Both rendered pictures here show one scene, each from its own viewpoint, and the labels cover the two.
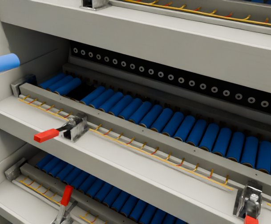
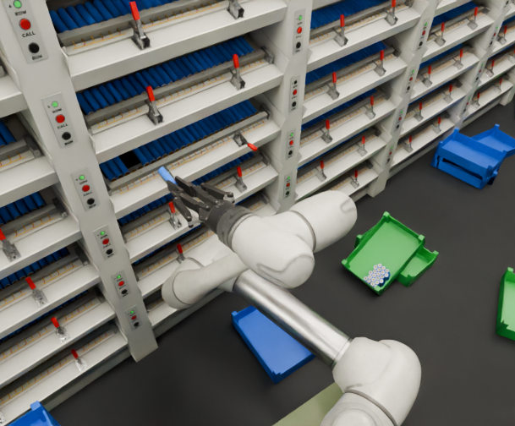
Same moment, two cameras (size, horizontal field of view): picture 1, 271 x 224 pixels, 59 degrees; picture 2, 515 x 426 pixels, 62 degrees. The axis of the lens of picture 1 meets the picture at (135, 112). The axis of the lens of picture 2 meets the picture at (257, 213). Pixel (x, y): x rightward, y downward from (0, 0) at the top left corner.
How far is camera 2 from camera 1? 1.07 m
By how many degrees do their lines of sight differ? 59
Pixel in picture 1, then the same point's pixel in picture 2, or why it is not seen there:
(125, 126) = (183, 154)
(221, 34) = (214, 98)
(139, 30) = (189, 117)
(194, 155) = (214, 139)
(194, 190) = (224, 151)
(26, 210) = (155, 237)
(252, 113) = not seen: hidden behind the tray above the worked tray
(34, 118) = (141, 191)
